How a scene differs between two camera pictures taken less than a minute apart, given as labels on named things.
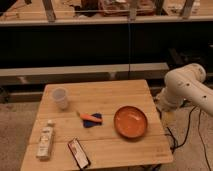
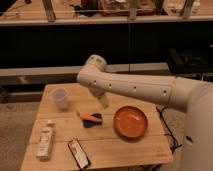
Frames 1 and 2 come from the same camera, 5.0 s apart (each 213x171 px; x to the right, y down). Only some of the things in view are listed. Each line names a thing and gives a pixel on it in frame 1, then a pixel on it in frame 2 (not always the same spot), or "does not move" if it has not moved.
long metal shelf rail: [141, 73] does not move
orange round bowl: [130, 121] does not move
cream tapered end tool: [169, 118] → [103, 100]
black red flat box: [79, 154] does not move
